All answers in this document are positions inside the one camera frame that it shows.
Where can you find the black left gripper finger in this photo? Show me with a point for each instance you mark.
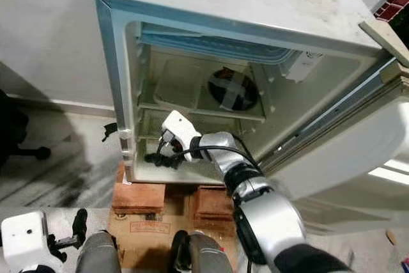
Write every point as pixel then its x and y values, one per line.
pixel 80 225

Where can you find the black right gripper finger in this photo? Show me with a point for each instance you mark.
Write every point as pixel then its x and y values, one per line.
pixel 170 163
pixel 157 157

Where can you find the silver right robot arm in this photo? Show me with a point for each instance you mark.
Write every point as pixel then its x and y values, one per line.
pixel 268 222

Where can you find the glass fridge shelf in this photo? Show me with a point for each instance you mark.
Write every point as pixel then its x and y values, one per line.
pixel 236 116

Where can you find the grey robot left leg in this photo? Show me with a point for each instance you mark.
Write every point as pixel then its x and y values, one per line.
pixel 99 255

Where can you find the red brick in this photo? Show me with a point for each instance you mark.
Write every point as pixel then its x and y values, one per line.
pixel 138 196
pixel 212 204

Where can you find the small black floor piece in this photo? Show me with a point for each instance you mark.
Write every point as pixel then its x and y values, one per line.
pixel 110 131

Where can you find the flat brown cardboard sheet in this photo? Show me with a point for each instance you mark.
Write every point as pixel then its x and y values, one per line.
pixel 147 231

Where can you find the black round taped fan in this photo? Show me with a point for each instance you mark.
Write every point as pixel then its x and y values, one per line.
pixel 233 91

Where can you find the black wheeled chair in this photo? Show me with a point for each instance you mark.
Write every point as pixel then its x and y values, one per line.
pixel 16 132

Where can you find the pale blue freezer flap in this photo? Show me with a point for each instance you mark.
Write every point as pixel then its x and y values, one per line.
pixel 230 46

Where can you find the white thermostat box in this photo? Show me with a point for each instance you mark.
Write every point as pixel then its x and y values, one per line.
pixel 303 65

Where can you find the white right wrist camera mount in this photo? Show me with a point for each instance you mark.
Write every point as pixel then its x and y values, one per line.
pixel 182 126

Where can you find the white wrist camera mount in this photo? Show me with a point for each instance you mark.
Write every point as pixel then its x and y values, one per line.
pixel 24 241
pixel 182 126

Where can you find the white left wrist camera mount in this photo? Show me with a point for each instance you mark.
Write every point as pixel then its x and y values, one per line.
pixel 24 241

